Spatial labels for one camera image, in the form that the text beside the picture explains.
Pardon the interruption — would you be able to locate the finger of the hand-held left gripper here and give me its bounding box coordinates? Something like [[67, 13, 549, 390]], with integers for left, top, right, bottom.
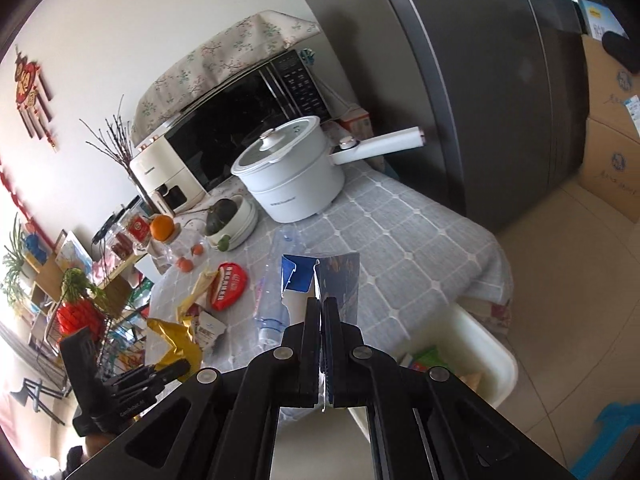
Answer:
[[104, 364, 167, 390], [148, 358, 194, 389]]

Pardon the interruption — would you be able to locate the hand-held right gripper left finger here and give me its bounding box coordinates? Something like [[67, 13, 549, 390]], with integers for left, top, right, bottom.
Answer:
[[65, 297, 323, 480]]

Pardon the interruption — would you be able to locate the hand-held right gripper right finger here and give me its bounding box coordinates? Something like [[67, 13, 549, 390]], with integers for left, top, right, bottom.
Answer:
[[324, 297, 576, 480]]

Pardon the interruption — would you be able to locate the yellow wrapper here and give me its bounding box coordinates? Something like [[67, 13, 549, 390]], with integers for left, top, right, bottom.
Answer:
[[145, 317, 204, 369]]

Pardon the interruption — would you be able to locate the dark blue packet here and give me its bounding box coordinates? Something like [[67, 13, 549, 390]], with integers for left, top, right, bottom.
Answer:
[[281, 252, 361, 412]]

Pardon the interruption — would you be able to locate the green snack bag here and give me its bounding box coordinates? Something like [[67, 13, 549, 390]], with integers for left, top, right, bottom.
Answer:
[[410, 346, 454, 372]]

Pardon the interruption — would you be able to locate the white plastic bin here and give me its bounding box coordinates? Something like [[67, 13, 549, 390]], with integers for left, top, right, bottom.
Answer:
[[347, 305, 519, 442]]

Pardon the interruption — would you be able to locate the red plastic bag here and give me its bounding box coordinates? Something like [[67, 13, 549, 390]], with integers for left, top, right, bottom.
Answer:
[[56, 300, 106, 339]]

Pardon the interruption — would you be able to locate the small white snack packet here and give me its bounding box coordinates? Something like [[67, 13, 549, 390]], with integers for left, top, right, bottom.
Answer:
[[192, 310, 229, 352]]

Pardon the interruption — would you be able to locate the dark folding chair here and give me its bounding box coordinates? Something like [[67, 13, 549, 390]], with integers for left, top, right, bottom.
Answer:
[[10, 377, 67, 427]]

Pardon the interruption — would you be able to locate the clear plastic bottle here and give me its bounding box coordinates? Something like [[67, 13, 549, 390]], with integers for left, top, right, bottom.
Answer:
[[252, 225, 306, 349]]

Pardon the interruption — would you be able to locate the pale yellow bread packet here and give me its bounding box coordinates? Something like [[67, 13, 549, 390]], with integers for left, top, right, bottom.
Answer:
[[177, 268, 221, 322]]

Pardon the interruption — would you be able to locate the red oval snack packet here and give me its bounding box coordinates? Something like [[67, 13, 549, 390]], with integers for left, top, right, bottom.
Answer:
[[207, 261, 250, 311]]

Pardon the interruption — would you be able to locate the wooden shelf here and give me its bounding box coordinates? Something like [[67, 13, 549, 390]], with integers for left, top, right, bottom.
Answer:
[[22, 230, 134, 312]]

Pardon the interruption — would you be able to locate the grey checked tablecloth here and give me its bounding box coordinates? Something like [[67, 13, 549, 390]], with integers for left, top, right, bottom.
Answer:
[[145, 157, 514, 422]]

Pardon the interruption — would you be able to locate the glass jar with wooden lid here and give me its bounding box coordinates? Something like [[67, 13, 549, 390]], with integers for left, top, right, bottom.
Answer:
[[150, 230, 184, 272]]

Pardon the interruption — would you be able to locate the potted green plant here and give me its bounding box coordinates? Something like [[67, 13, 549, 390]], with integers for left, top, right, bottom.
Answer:
[[0, 212, 34, 307]]

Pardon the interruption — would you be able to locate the cream ceramic bowl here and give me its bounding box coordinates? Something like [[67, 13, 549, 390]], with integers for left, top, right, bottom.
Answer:
[[204, 193, 260, 252]]

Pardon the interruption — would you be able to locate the large orange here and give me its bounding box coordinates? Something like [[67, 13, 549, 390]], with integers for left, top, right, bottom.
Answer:
[[150, 214, 175, 240]]

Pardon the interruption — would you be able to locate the white electric pot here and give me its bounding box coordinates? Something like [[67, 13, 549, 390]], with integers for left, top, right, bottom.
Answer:
[[231, 116, 427, 224]]

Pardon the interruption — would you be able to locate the dark green squash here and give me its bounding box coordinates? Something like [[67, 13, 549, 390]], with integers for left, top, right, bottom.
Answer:
[[204, 198, 239, 236]]

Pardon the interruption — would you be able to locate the cream air fryer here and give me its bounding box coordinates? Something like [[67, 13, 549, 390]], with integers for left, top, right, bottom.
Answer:
[[129, 135, 207, 214]]

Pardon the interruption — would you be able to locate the glass pot lid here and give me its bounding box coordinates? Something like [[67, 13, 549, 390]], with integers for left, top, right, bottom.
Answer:
[[232, 116, 321, 171]]

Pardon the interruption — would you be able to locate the black microwave oven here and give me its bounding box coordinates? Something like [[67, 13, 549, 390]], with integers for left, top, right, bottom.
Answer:
[[162, 47, 334, 194]]

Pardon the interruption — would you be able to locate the bundle of bare twigs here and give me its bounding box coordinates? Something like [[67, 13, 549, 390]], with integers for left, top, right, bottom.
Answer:
[[80, 92, 139, 162]]

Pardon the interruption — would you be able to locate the grey refrigerator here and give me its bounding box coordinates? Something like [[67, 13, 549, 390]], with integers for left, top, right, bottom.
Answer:
[[277, 0, 589, 234]]

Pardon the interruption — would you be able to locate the blue plastic stool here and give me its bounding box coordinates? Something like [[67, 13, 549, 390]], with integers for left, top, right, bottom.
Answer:
[[570, 402, 640, 480]]

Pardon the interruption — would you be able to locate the floral cloth cover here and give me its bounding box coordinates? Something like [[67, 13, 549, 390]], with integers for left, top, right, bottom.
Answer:
[[131, 10, 322, 149]]

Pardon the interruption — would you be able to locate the brown cardboard box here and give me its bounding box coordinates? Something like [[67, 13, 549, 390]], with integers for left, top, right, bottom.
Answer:
[[570, 115, 640, 222], [582, 35, 640, 142]]

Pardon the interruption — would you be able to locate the blue white box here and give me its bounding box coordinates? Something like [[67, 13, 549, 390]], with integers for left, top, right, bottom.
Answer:
[[579, 0, 632, 41]]

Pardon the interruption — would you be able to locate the black wire rack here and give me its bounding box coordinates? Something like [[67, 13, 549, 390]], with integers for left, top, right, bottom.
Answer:
[[45, 305, 162, 392]]

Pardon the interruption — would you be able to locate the red hanging string decoration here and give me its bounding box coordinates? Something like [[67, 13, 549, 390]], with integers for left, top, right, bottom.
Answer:
[[0, 159, 37, 232]]

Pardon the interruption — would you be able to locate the red knot wall decoration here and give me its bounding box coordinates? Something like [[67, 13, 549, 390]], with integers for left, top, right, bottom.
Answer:
[[12, 45, 59, 154]]

